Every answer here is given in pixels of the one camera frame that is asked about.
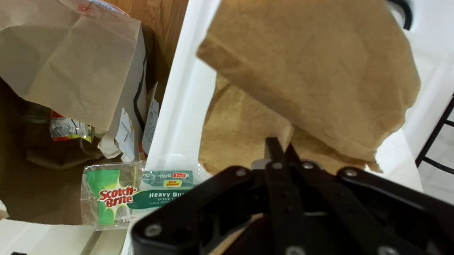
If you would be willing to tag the crumpled foil wrapper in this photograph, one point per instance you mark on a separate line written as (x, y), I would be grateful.
(71, 128)

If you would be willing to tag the black stove burner grate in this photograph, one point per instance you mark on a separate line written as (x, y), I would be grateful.
(432, 136)

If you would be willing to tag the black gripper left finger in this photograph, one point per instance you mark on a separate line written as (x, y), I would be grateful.
(227, 213)

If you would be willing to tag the white tray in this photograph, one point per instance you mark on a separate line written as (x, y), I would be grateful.
(179, 118)

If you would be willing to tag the white gas stove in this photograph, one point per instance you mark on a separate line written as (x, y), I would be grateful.
(434, 57)

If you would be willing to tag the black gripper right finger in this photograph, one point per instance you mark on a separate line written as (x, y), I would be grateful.
(359, 213)

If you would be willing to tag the green Scotch-Brite sponge package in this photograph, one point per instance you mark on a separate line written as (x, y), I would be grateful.
(127, 196)

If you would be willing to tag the large brown paper bag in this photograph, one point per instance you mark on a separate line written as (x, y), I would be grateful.
(71, 57)

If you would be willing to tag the small brown paper bag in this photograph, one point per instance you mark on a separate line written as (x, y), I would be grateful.
(306, 80)

